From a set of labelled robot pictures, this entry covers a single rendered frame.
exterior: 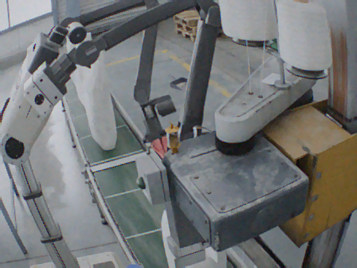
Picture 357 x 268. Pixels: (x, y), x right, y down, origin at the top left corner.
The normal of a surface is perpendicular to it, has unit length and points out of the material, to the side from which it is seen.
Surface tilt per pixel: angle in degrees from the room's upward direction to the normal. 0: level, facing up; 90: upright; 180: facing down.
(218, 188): 0
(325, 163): 90
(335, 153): 90
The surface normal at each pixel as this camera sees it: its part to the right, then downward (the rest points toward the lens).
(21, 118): 0.03, 0.80
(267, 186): -0.11, -0.87
